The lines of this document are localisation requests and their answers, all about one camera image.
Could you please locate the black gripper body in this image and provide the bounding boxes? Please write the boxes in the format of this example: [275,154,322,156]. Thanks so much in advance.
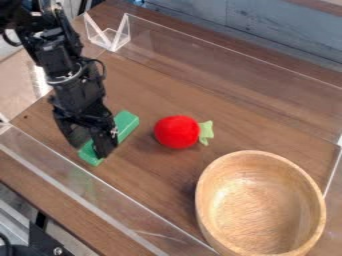
[48,59,114,132]

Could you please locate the green rectangular block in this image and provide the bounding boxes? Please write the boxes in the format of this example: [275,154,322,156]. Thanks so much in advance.
[77,110,140,167]

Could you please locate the red plush tomato toy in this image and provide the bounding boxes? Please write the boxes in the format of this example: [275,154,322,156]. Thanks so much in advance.
[153,115,215,149]

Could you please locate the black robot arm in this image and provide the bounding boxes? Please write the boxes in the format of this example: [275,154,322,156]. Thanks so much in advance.
[0,0,118,158]

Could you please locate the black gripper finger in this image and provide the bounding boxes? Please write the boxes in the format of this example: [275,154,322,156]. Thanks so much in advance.
[88,121,118,158]
[53,114,89,149]

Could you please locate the brown wooden bowl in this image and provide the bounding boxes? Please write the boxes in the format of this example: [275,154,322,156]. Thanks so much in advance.
[195,150,326,256]

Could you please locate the black clamp with cable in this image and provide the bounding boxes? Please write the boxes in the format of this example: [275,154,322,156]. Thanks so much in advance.
[0,223,74,256]

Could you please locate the clear acrylic front wall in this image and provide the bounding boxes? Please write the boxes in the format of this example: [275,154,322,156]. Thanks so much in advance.
[0,124,217,256]

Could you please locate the clear acrylic corner bracket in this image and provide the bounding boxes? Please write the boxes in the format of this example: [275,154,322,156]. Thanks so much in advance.
[82,13,130,52]

